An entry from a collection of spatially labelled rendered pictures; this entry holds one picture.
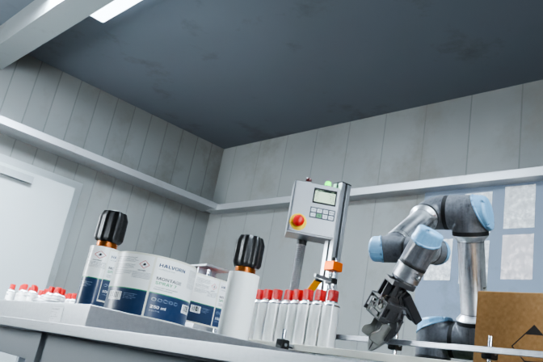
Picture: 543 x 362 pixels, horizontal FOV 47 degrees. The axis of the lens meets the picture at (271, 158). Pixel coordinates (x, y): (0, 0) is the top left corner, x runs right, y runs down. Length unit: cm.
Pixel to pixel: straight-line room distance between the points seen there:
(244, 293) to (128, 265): 38
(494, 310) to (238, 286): 68
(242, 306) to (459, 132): 345
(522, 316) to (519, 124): 312
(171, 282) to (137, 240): 474
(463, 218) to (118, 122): 461
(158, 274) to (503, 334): 87
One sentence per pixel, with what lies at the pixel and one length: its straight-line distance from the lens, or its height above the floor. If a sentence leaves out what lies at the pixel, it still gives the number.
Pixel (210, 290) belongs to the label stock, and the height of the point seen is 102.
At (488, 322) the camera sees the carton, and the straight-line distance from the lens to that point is 176.
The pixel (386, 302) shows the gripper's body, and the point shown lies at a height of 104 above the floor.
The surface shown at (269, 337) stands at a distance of 208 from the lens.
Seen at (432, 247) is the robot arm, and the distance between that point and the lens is 167.
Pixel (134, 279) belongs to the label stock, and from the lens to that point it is 150.
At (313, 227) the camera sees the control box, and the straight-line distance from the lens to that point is 217.
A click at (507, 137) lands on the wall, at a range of 473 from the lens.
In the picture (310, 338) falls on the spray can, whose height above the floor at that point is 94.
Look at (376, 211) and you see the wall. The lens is 514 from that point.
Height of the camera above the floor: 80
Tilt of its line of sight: 19 degrees up
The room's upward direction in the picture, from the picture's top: 11 degrees clockwise
